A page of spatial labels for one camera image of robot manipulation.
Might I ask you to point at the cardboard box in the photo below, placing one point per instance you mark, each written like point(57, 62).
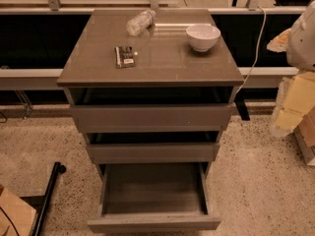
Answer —
point(305, 135)
point(16, 216)

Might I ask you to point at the cardboard box bottom left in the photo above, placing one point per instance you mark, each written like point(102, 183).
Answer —
point(16, 216)

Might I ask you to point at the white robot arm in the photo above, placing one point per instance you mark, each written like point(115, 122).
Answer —
point(300, 51)

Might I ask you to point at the middle grey drawer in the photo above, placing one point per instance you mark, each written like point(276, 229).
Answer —
point(153, 153)

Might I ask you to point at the top grey drawer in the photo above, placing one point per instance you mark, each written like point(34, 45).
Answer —
point(138, 119)

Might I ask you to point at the open bottom grey drawer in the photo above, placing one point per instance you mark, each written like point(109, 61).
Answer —
point(153, 197)

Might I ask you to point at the grey drawer cabinet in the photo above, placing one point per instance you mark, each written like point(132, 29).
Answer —
point(168, 71)

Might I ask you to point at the cardboard box right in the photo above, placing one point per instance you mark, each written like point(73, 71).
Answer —
point(305, 135)

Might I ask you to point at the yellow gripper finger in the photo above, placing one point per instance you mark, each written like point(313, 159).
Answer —
point(279, 43)
point(295, 99)

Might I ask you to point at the white ceramic bowl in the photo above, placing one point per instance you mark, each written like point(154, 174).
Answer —
point(202, 37)

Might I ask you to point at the black metal stand leg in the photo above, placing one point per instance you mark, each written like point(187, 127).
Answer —
point(57, 169)

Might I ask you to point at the rxbar chocolate bar wrapper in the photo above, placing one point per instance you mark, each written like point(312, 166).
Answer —
point(124, 57)

